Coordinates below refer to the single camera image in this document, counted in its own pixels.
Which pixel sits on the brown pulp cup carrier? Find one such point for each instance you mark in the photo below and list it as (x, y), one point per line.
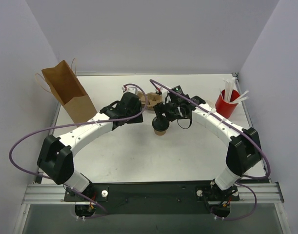
(153, 100)

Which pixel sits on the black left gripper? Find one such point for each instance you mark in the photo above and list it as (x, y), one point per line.
(138, 107)

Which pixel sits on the aluminium rail frame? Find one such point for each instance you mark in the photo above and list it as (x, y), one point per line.
(54, 194)

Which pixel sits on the brown paper coffee cup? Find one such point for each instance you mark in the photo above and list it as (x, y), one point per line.
(160, 133)

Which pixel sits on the black plastic cup lid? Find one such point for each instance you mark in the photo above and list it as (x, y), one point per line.
(160, 124)

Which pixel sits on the brown paper bag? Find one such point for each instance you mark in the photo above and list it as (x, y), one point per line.
(67, 89)

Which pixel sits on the red plastic cup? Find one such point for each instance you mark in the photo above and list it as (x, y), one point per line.
(224, 108)

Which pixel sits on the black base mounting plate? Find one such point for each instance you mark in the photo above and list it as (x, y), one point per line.
(152, 198)

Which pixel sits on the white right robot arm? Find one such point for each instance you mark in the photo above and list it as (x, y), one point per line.
(243, 145)

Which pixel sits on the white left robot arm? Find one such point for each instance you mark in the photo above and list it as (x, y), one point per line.
(56, 155)

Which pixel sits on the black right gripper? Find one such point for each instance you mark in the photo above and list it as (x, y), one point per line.
(162, 108)

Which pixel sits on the white wrapped straws bundle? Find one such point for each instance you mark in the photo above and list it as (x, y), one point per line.
(229, 88)

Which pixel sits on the stack of paper cups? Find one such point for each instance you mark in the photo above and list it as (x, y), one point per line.
(211, 104)

